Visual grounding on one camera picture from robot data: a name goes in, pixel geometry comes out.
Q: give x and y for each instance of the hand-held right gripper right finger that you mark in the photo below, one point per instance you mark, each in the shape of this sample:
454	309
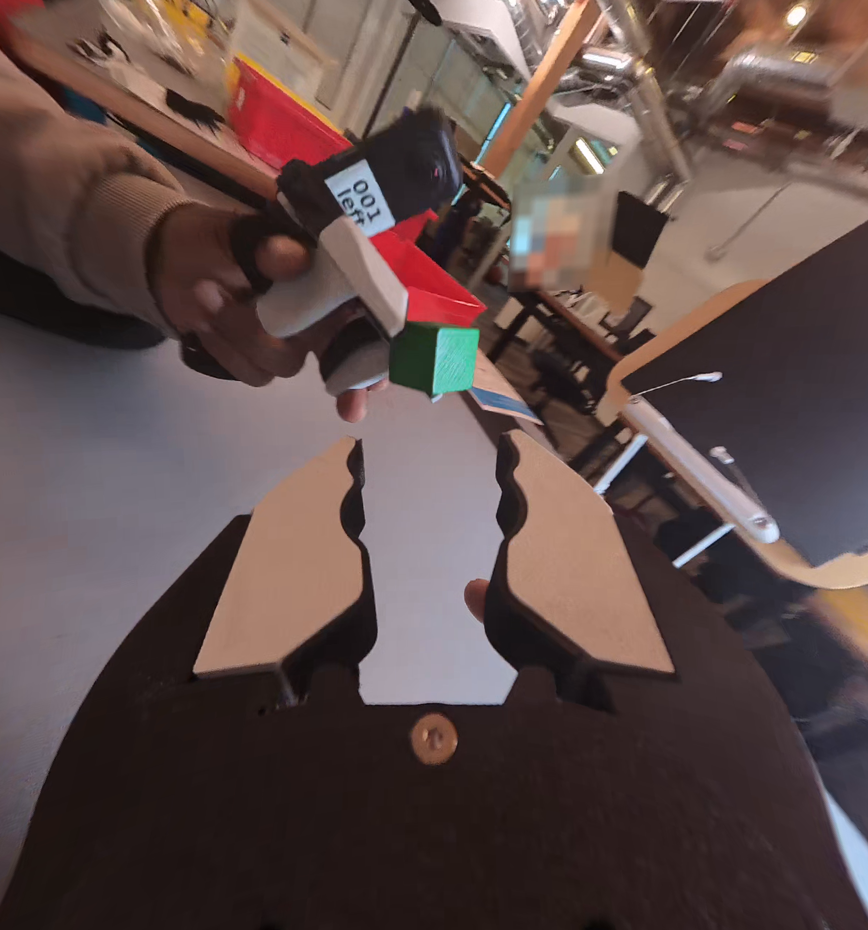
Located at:
579	581

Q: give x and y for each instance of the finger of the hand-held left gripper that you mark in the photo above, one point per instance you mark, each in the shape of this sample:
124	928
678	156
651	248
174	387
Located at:
368	276

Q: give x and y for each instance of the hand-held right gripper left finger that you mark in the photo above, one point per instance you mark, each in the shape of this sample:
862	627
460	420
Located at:
289	581

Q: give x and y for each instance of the low red plastic bin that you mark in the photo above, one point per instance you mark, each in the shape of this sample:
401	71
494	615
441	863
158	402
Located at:
434	283

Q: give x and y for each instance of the green wooden cube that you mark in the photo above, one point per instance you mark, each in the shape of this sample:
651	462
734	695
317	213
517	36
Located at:
434	360

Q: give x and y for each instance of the person's left forearm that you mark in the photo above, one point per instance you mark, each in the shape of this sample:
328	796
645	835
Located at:
56	181

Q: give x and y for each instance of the black object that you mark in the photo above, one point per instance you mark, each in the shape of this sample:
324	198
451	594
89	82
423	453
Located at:
194	110

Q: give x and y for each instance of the person's right hand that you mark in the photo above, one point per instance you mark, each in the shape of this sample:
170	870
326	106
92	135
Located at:
477	601

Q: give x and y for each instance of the person's left hand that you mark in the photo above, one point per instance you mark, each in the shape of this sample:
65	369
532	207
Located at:
201	290

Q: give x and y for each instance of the white metal rod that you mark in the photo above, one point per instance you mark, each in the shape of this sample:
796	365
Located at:
619	465
703	545

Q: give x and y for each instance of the large red plastic bin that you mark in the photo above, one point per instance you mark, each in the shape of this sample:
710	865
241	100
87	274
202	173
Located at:
281	123

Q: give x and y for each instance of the yellow plastic bin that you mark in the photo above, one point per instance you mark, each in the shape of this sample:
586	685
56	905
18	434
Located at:
289	87

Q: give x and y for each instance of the blue white paper sheet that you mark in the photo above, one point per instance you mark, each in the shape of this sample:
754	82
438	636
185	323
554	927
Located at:
503	396

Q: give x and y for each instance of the long wooden desk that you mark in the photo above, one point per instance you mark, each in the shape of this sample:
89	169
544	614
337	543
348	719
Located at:
572	320

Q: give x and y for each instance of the beige chair with black cover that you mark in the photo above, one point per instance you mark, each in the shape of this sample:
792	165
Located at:
634	232

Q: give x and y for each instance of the wooden table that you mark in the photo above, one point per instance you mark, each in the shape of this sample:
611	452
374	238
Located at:
158	123

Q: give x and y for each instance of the black board with wooden rim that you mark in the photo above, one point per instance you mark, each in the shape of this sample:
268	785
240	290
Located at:
783	378

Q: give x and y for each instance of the wooden desk black frame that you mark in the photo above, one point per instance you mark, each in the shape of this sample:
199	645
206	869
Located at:
488	185

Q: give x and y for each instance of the white metal bracket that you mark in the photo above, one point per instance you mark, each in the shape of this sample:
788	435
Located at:
703	465

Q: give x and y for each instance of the silver ventilation duct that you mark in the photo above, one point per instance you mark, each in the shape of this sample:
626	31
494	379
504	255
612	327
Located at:
652	94
768	72

